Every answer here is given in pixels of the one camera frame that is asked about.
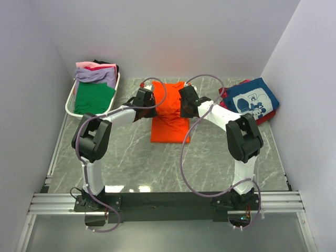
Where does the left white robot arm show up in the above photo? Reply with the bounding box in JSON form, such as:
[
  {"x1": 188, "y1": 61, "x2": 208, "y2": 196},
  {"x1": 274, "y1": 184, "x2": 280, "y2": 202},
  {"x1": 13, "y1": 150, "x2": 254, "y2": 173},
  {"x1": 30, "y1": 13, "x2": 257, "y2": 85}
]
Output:
[{"x1": 71, "y1": 85, "x2": 157, "y2": 211}]

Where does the magenta shirt in basket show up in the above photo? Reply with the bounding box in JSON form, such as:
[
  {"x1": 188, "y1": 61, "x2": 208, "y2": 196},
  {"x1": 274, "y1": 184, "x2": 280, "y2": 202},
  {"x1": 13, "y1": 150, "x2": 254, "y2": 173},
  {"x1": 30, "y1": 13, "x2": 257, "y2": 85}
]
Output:
[{"x1": 84, "y1": 67, "x2": 106, "y2": 71}]

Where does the blue cartoon print shirt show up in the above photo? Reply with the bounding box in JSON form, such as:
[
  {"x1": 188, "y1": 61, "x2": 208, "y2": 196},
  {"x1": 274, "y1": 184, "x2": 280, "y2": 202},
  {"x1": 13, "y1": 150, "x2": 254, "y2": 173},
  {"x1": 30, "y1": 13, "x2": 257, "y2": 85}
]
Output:
[{"x1": 224, "y1": 77, "x2": 280, "y2": 120}]

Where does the white perforated basket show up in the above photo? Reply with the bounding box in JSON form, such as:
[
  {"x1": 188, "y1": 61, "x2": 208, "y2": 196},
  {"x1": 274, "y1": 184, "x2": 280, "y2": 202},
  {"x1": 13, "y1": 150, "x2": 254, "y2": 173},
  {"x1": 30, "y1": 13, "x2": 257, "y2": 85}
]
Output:
[{"x1": 65, "y1": 72, "x2": 121, "y2": 120}]

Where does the green shirt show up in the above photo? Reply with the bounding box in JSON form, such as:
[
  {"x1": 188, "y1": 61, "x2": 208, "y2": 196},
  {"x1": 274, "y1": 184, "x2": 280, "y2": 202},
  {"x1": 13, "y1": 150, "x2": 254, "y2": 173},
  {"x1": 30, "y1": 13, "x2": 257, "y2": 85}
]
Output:
[{"x1": 74, "y1": 82, "x2": 116, "y2": 115}]

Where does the aluminium rail frame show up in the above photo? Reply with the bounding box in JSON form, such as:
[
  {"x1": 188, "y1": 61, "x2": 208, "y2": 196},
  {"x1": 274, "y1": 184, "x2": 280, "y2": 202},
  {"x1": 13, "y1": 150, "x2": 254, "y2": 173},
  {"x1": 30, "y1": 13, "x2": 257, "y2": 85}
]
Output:
[{"x1": 22, "y1": 119, "x2": 317, "y2": 251}]

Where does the orange t shirt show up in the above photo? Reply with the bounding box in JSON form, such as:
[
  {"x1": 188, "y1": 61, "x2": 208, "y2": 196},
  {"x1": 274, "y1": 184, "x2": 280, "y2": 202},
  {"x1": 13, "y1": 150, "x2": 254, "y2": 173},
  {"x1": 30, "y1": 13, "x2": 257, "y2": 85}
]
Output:
[{"x1": 150, "y1": 81, "x2": 190, "y2": 143}]

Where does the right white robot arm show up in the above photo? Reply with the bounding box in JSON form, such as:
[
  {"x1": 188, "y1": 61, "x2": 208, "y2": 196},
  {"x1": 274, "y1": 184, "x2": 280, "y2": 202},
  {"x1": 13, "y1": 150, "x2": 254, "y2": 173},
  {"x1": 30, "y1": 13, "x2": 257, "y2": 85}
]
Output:
[{"x1": 179, "y1": 86, "x2": 264, "y2": 210}]

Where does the black garment in basket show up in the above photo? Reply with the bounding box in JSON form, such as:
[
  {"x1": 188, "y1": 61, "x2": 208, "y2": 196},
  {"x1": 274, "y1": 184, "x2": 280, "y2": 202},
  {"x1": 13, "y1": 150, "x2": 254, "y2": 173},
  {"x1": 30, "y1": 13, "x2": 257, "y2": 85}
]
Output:
[{"x1": 93, "y1": 59, "x2": 119, "y2": 72}]

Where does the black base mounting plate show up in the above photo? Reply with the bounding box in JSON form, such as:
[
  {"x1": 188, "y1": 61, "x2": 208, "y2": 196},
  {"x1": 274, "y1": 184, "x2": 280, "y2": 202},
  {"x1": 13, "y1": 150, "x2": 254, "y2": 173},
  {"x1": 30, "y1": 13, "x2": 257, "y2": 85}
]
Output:
[{"x1": 74, "y1": 191, "x2": 260, "y2": 225}]

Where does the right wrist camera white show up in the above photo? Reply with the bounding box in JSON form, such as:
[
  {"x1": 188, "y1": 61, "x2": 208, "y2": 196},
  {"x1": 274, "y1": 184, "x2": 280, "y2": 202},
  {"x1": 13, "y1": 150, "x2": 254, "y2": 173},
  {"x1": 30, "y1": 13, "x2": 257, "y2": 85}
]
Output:
[{"x1": 183, "y1": 82, "x2": 197, "y2": 91}]

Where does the light pink shirt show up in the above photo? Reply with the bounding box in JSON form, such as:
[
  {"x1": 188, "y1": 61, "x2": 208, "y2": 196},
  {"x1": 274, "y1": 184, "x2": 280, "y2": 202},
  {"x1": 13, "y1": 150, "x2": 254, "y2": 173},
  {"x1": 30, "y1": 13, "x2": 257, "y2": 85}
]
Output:
[{"x1": 76, "y1": 61, "x2": 117, "y2": 68}]

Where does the lavender shirt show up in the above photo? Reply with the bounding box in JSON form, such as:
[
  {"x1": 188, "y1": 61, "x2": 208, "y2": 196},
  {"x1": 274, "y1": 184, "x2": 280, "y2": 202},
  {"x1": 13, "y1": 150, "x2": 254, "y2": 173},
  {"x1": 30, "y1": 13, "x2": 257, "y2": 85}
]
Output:
[{"x1": 75, "y1": 67, "x2": 117, "y2": 89}]

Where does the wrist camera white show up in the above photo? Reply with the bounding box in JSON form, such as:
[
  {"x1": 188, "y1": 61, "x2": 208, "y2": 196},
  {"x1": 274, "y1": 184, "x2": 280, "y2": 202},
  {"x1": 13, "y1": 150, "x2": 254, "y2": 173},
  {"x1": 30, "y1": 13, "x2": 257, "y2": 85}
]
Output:
[
  {"x1": 140, "y1": 82, "x2": 154, "y2": 92},
  {"x1": 183, "y1": 82, "x2": 197, "y2": 91}
]

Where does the red folded shirt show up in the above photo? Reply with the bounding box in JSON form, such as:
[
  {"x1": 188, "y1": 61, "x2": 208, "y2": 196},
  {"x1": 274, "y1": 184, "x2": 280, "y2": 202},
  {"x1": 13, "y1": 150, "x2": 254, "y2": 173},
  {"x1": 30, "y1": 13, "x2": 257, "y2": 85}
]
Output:
[{"x1": 218, "y1": 80, "x2": 277, "y2": 126}]

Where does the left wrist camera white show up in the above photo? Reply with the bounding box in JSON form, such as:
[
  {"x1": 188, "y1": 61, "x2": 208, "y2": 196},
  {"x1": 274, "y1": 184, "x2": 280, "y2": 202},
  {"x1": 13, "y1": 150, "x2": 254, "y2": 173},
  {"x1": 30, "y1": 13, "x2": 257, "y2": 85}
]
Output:
[{"x1": 140, "y1": 82, "x2": 154, "y2": 92}]

